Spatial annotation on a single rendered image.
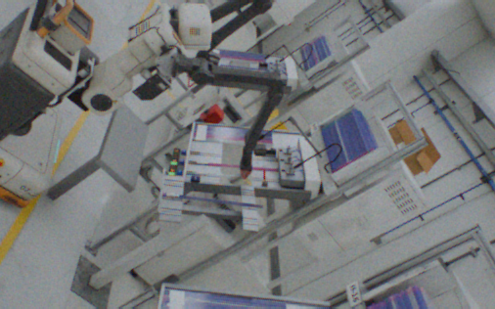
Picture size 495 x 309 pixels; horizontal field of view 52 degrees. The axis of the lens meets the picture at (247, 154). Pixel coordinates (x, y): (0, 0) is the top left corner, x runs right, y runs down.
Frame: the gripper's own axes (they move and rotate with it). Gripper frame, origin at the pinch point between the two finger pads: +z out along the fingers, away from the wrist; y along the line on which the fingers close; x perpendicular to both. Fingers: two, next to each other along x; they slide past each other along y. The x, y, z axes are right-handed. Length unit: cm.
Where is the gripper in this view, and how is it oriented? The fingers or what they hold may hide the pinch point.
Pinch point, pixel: (245, 177)
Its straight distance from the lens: 288.1
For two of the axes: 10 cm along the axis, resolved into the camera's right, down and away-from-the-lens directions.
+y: 0.0, -5.2, 8.5
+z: -1.0, 8.5, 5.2
